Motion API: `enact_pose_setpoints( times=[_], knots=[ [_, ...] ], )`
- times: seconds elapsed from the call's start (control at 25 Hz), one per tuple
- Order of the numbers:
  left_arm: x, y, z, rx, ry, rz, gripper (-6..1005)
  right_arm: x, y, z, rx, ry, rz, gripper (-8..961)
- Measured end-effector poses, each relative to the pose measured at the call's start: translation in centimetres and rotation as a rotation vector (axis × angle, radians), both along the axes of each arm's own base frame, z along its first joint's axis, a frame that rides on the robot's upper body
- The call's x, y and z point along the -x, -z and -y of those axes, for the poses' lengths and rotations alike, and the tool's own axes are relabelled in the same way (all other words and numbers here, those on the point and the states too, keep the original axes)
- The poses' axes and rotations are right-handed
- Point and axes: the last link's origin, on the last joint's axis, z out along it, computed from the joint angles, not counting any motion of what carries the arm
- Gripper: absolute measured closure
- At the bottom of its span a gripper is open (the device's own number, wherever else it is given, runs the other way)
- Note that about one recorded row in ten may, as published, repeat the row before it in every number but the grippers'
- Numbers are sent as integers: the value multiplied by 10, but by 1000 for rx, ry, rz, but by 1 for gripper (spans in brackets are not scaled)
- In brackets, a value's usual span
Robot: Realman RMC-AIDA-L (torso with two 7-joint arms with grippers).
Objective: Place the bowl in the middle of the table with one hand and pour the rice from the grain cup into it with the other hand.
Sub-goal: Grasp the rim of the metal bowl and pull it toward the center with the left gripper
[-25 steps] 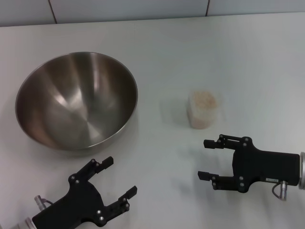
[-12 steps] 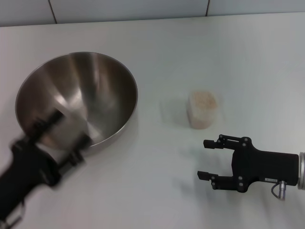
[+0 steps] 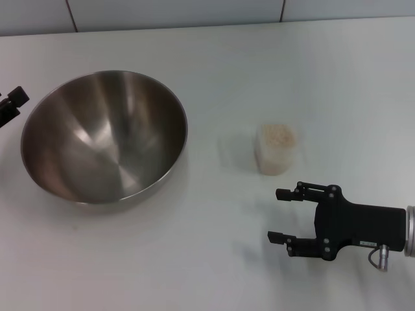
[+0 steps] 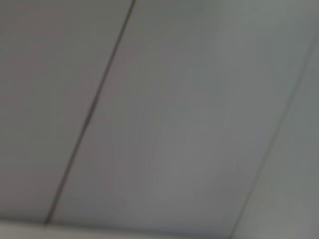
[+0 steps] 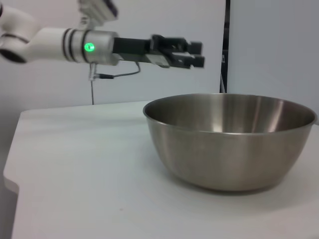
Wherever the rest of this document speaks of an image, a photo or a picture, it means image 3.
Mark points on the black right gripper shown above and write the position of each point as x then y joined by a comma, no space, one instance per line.
356,225

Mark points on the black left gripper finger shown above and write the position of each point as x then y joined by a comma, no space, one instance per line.
17,96

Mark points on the clear plastic cup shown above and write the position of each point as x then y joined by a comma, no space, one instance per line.
258,155

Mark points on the white rice grains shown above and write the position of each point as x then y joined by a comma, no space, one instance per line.
279,137

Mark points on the stainless steel mixing bowl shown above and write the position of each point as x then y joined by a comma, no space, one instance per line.
103,139

